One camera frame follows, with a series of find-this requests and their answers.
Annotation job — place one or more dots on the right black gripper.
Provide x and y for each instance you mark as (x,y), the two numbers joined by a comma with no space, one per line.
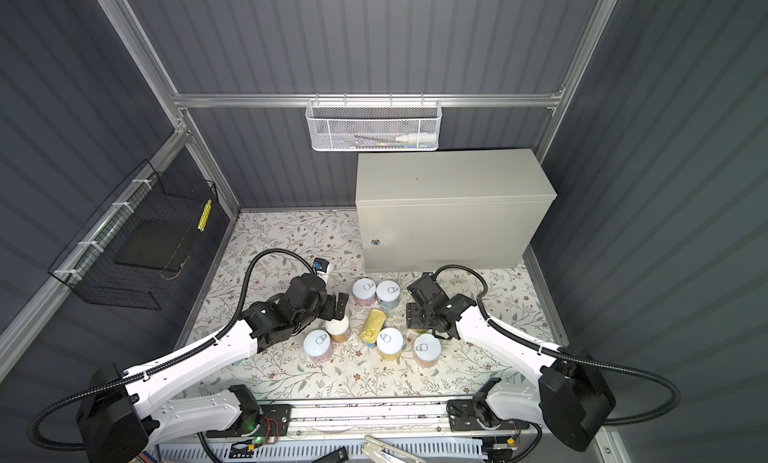
(412,313)

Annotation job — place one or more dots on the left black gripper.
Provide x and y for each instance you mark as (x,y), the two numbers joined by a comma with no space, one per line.
(331,312)

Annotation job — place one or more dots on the orange white pull-tab can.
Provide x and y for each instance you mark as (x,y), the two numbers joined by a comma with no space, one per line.
(427,350)

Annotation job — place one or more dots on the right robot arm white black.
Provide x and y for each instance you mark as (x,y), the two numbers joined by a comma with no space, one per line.
(574,399)

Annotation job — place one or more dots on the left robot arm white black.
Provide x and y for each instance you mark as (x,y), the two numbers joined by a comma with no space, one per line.
(121,423)

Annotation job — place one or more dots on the brown can white lid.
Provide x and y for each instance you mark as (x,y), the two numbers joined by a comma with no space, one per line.
(339,330)

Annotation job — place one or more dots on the light blue pull-tab can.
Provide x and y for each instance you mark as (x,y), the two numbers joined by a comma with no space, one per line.
(388,295)

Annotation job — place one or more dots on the pink can front left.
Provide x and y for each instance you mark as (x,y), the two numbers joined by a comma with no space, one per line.
(318,346)

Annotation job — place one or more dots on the yellow pull-tab can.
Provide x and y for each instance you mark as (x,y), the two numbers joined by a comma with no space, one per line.
(390,344)

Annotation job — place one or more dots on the yellow oval sardine tin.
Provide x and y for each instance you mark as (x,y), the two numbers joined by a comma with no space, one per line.
(372,327)

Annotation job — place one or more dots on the pink pull-tab can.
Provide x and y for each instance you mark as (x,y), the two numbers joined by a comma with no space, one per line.
(364,292)

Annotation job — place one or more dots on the beige metal cabinet box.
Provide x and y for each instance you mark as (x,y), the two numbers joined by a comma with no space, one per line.
(421,210)

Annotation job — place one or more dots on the yellow tag on basket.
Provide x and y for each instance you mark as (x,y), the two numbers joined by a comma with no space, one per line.
(204,216)

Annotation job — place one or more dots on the white tube in basket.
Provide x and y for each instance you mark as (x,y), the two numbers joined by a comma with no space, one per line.
(416,140)

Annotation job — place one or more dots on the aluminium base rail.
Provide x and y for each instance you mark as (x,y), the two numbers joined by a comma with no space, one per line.
(372,418)

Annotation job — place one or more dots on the white wire mesh basket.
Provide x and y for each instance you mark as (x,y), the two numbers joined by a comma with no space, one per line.
(331,128)

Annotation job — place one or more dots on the black wire mesh basket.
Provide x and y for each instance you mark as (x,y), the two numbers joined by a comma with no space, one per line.
(133,254)

